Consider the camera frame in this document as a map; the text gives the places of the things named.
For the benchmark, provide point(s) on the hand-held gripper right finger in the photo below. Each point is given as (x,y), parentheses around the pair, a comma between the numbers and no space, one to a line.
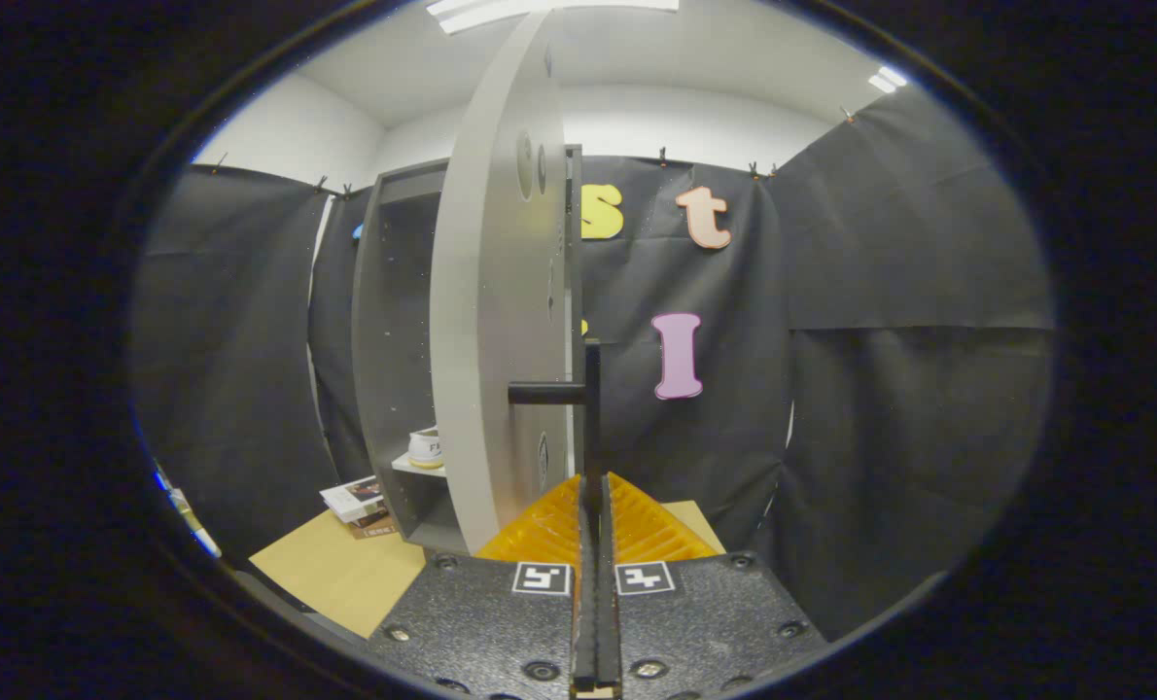
(705,622)

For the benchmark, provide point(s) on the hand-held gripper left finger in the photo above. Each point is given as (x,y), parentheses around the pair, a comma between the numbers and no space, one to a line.
(501,622)

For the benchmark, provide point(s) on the white shoe with yellow sole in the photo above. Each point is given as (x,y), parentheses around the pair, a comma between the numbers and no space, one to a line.
(426,449)

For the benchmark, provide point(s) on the grey shoe cabinet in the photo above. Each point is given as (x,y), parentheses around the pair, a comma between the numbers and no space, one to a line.
(384,340)

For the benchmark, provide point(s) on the brown book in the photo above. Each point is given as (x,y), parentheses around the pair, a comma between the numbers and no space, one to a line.
(376,527)

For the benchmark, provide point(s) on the black backdrop cloth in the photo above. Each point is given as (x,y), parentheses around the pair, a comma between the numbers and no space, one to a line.
(880,389)

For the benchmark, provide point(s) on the pile of colourful small items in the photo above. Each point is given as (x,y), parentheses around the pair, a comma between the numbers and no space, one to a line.
(185,510)

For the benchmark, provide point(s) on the small ceiling light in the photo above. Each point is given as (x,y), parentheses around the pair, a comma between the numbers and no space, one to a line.
(888,79)

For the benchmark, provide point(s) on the large ceiling light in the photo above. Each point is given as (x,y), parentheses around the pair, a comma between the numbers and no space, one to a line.
(540,10)

